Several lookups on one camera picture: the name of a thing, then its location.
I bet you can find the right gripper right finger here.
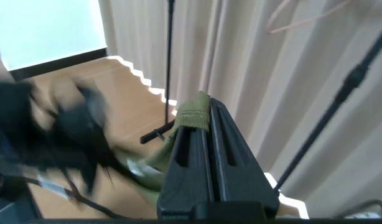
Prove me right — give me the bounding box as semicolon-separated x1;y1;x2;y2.
209;98;281;218

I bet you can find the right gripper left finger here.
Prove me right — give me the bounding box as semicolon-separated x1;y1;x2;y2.
156;127;215;218

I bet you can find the green printed shirt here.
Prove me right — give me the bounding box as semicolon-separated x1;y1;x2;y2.
109;90;212;215

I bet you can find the pink clothes hanger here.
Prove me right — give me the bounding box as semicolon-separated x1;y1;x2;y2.
265;0;351;34

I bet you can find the black clothes rack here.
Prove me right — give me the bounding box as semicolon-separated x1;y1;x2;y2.
139;0;382;192

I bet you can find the white laundry basket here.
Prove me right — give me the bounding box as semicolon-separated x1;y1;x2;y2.
333;198;382;220

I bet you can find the beige curtain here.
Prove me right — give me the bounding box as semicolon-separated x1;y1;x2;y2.
97;0;382;218

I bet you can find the black cable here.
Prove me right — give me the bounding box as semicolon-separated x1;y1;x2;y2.
62;183;129;220

